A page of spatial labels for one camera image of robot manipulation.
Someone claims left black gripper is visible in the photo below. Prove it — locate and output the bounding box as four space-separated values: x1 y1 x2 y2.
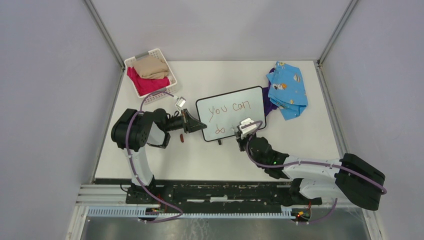
164 108 207 133

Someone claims black framed whiteboard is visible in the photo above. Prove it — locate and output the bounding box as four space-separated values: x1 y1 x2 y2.
195 86 267 142

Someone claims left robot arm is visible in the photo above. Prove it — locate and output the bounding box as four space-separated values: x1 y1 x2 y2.
111 108 207 204

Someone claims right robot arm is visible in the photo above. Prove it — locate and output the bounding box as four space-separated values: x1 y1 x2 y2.
235 130 387 211

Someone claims purple cloth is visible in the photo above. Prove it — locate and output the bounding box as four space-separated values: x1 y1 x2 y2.
262 82 278 117

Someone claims magenta cloth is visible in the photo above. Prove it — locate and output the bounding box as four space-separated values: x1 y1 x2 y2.
127 67 170 96

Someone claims white plastic basket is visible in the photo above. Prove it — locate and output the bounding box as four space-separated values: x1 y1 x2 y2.
124 48 179 104

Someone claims blue patterned cloth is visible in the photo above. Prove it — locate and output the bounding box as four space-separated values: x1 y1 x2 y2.
266 61 309 121

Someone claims beige folded cloth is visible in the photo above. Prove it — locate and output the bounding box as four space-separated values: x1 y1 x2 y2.
132 55 170 79

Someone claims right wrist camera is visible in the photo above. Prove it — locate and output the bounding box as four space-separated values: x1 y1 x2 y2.
237 117 263 139

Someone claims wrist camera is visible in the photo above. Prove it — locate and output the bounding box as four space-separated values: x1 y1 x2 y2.
237 117 263 139
175 97 187 109

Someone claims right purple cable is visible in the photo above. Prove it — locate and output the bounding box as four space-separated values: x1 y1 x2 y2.
240 120 388 224

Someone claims purple cable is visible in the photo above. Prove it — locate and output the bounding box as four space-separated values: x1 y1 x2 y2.
125 91 185 224
240 120 388 224

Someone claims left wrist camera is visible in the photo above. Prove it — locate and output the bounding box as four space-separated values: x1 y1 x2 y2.
175 97 187 109

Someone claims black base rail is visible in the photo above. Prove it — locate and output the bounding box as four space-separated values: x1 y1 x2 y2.
125 180 323 221

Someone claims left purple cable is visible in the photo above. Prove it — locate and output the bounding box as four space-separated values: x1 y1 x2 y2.
125 91 185 224

